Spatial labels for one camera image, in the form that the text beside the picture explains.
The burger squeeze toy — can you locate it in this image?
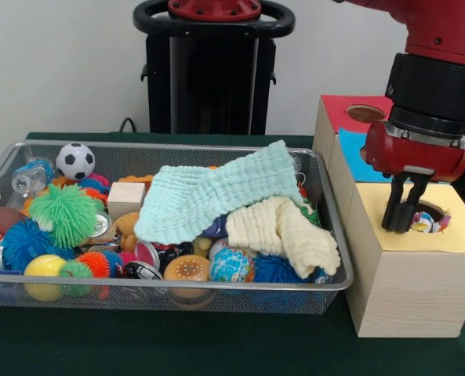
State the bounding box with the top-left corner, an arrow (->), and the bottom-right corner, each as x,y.
163,254 -> 212,310

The cream waffle cloth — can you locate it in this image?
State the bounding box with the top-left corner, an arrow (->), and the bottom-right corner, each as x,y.
226,195 -> 341,280

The lime green spiky ball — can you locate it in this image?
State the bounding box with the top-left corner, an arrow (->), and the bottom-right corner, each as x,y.
28,183 -> 100,250

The multicolour rope toy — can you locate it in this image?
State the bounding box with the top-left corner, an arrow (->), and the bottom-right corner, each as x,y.
410,211 -> 452,234

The mint green waffle cloth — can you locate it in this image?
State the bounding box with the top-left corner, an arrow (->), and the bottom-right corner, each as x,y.
133,139 -> 315,243

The yellow ball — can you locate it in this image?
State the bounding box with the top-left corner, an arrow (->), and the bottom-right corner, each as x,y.
23,254 -> 67,302

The plain wooden block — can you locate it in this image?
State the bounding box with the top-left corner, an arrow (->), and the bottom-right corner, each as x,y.
107,182 -> 147,220

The small soccer ball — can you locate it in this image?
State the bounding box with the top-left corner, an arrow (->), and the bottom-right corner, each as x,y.
55,143 -> 96,181

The wooden box with three holes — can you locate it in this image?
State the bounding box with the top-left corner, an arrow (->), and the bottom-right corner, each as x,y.
312,94 -> 465,338

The small brown football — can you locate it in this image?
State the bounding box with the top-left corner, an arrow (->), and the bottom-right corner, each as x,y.
0,207 -> 27,236

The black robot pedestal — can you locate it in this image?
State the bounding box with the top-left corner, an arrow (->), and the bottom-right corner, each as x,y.
133,0 -> 296,136

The shallow clear mesh bin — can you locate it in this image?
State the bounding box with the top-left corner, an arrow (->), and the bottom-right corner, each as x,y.
0,140 -> 354,316

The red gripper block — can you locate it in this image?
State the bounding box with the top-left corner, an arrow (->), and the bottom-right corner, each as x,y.
364,120 -> 465,234

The blue spiky ball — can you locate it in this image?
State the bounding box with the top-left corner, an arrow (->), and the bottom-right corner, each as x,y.
0,218 -> 76,273

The globe print ball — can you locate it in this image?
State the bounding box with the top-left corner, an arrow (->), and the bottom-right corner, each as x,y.
208,247 -> 256,284

